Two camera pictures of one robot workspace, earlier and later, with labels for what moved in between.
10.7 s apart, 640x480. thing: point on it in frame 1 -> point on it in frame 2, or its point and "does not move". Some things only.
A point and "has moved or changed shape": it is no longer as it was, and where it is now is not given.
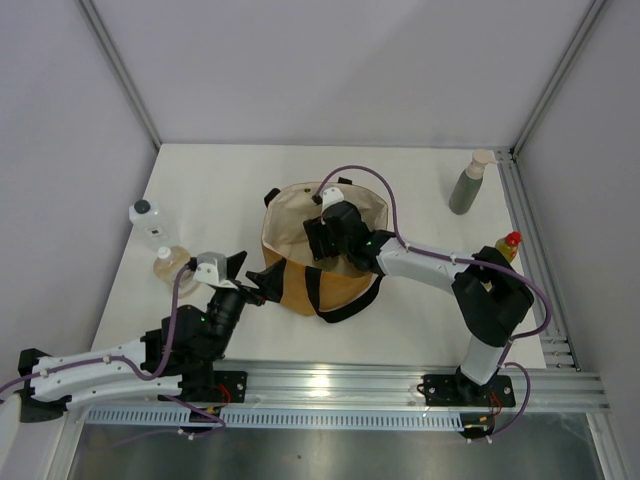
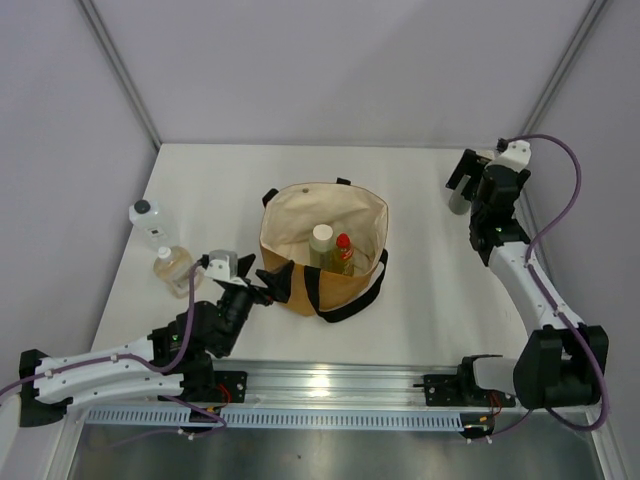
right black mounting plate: (461, 390) does not move
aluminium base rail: (373, 384) does not move
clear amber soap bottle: (166, 265) does not move
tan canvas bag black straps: (325, 287) does not move
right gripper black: (315, 231) -> (470, 164)
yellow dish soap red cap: (508, 245) has moved or changed shape
